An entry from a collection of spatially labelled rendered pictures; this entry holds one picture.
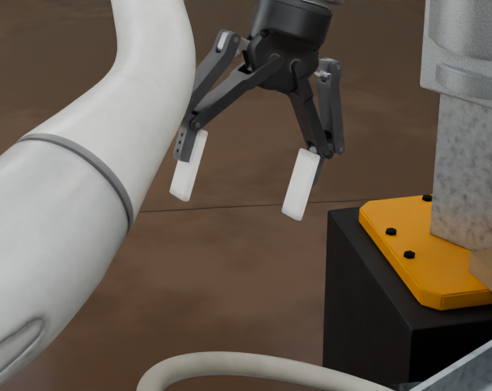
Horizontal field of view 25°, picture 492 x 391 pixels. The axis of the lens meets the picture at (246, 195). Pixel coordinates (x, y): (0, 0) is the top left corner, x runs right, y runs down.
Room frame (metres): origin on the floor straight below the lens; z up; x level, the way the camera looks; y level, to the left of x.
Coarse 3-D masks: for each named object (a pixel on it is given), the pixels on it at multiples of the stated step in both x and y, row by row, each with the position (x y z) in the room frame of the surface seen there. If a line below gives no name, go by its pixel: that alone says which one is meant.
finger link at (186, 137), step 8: (184, 120) 0.99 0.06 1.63; (184, 128) 0.99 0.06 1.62; (184, 136) 0.99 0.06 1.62; (192, 136) 0.99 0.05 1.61; (176, 144) 1.00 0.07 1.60; (184, 144) 0.99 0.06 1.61; (192, 144) 0.99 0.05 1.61; (176, 152) 0.99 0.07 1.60; (184, 152) 0.99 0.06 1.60; (184, 160) 0.99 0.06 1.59
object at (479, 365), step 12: (480, 348) 1.34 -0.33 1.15; (468, 360) 1.31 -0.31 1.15; (480, 360) 1.33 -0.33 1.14; (444, 372) 1.28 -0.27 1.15; (456, 372) 1.29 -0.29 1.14; (468, 372) 1.31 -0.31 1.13; (480, 372) 1.33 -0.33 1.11; (420, 384) 1.25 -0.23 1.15; (432, 384) 1.25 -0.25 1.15; (444, 384) 1.27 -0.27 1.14; (456, 384) 1.29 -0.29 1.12; (468, 384) 1.31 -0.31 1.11; (480, 384) 1.32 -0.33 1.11
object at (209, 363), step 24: (168, 360) 1.15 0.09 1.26; (192, 360) 1.18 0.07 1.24; (216, 360) 1.21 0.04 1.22; (240, 360) 1.23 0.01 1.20; (264, 360) 1.25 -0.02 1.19; (288, 360) 1.27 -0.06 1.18; (144, 384) 1.06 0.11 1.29; (168, 384) 1.11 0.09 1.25; (312, 384) 1.26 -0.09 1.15; (336, 384) 1.26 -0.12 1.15; (360, 384) 1.26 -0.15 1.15
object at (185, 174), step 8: (200, 136) 0.99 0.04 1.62; (200, 144) 0.99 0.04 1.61; (192, 152) 0.99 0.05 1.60; (200, 152) 0.99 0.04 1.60; (192, 160) 0.98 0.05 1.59; (176, 168) 1.00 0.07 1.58; (184, 168) 0.99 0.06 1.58; (192, 168) 0.98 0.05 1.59; (176, 176) 1.00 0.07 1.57; (184, 176) 0.98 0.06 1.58; (192, 176) 0.98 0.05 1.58; (176, 184) 0.99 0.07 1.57; (184, 184) 0.98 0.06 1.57; (192, 184) 0.98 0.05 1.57; (176, 192) 0.99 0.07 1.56; (184, 192) 0.97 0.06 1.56; (184, 200) 0.97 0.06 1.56
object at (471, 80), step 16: (432, 48) 2.38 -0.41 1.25; (432, 64) 2.38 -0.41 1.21; (448, 64) 2.35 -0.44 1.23; (464, 64) 2.32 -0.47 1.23; (480, 64) 2.29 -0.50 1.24; (432, 80) 2.38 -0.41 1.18; (448, 80) 2.32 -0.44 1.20; (464, 80) 2.29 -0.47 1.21; (480, 80) 2.27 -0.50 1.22; (464, 96) 2.31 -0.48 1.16; (480, 96) 2.27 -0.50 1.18
